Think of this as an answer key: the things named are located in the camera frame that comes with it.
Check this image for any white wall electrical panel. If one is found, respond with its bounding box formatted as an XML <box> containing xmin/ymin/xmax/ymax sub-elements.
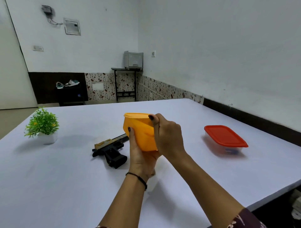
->
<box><xmin>63</xmin><ymin>18</ymin><xmax>81</xmax><ymax>36</ymax></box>

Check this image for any dark low cabinet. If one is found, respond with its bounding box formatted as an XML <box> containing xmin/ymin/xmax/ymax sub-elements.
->
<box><xmin>56</xmin><ymin>82</ymin><xmax>89</xmax><ymax>106</ymax></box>

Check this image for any small green potted plant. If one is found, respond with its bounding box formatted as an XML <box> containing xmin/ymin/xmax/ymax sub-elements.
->
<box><xmin>24</xmin><ymin>107</ymin><xmax>60</xmax><ymax>145</ymax></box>

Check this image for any person's left forearm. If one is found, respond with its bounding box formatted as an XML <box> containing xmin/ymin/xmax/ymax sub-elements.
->
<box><xmin>95</xmin><ymin>173</ymin><xmax>149</xmax><ymax>228</ymax></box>

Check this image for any black and gold toy pistol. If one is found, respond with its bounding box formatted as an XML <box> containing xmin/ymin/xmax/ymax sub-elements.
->
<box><xmin>92</xmin><ymin>133</ymin><xmax>129</xmax><ymax>169</ymax></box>

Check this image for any orange plastic bowl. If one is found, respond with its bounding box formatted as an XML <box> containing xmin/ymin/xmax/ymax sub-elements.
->
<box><xmin>123</xmin><ymin>113</ymin><xmax>158</xmax><ymax>152</ymax></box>

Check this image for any grey printer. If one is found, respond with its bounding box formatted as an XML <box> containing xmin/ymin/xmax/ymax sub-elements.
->
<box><xmin>124</xmin><ymin>51</ymin><xmax>143</xmax><ymax>70</ymax></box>

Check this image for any clear container with red lid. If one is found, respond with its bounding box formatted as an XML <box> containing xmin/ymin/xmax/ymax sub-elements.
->
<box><xmin>204</xmin><ymin>125</ymin><xmax>249</xmax><ymax>156</ymax></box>

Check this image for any black thread wrist bracelet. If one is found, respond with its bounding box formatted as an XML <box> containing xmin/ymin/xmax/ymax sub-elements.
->
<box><xmin>125</xmin><ymin>172</ymin><xmax>148</xmax><ymax>191</ymax></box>

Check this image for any person's left hand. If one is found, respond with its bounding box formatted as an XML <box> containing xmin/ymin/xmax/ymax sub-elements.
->
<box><xmin>127</xmin><ymin>127</ymin><xmax>162</xmax><ymax>181</ymax></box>

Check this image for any black metal side table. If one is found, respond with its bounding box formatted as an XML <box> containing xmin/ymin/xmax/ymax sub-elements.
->
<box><xmin>111</xmin><ymin>68</ymin><xmax>143</xmax><ymax>102</ymax></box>

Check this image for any person's right forearm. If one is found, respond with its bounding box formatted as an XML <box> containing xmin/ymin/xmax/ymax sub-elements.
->
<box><xmin>166</xmin><ymin>151</ymin><xmax>267</xmax><ymax>228</ymax></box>

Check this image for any person's right hand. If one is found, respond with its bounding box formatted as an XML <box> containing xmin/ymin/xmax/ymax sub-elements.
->
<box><xmin>148</xmin><ymin>113</ymin><xmax>187</xmax><ymax>162</ymax></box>

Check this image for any grey wall meter box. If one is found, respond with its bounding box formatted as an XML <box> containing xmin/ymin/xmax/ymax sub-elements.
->
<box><xmin>41</xmin><ymin>5</ymin><xmax>55</xmax><ymax>17</ymax></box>

